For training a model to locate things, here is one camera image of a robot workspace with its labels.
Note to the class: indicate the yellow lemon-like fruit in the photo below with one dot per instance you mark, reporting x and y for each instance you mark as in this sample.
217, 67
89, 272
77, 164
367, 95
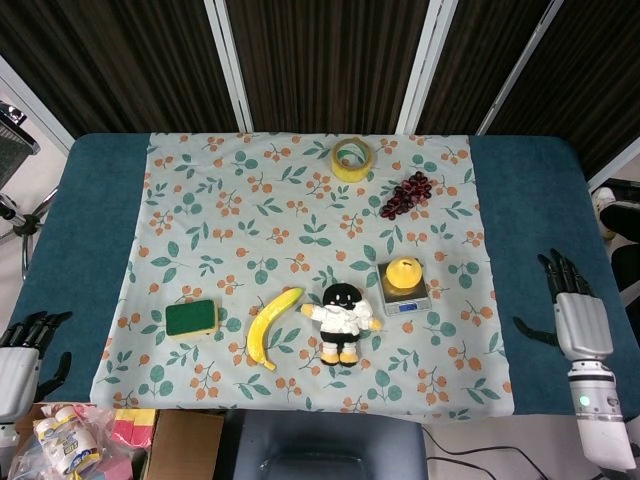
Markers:
403, 272

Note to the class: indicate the brown cardboard box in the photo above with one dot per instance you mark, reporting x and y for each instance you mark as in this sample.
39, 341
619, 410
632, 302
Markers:
185, 442

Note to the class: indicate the metal mesh office chair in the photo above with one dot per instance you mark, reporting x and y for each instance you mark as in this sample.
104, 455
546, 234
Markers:
17, 170

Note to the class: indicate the dark red grape bunch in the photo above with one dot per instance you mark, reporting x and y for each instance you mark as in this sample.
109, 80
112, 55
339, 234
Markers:
406, 195

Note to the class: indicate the plastic bag with bottles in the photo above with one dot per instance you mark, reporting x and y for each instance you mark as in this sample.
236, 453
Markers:
65, 442

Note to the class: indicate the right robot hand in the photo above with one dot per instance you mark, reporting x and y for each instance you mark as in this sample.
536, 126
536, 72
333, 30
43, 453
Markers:
580, 325

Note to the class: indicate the dark folding screen panels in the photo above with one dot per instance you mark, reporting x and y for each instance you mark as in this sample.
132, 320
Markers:
320, 62

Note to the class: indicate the dark blue chair seat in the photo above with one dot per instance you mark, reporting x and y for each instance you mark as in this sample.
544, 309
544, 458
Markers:
330, 447

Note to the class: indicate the pink and yellow sticky notes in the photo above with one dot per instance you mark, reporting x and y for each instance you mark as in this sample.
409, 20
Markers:
127, 440

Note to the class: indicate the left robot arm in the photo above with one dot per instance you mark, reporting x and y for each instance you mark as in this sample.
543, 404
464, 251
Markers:
7, 430

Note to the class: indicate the yellow tape roll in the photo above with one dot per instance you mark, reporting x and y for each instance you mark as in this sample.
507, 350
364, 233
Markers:
352, 159

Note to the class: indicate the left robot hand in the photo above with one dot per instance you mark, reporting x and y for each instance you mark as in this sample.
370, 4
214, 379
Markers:
20, 357

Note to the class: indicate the floral patterned tablecloth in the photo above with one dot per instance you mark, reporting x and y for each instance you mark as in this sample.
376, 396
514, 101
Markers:
310, 240

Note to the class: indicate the blue table cover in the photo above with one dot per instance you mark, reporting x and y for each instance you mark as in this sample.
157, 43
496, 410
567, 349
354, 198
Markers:
75, 240

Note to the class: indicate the black-haired plush doll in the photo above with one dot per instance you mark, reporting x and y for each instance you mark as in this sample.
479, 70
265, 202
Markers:
342, 322

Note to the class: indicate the green and yellow sponge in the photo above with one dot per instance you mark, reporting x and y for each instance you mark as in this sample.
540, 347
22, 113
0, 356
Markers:
192, 320

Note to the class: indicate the small digital scale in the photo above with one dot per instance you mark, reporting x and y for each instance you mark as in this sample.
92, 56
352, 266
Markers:
406, 300

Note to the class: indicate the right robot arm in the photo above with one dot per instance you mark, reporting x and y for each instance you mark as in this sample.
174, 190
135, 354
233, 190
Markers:
602, 415

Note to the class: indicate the white shoe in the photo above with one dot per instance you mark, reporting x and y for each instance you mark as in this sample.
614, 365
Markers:
602, 207

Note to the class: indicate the yellow banana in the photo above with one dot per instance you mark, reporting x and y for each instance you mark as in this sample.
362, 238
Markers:
272, 325

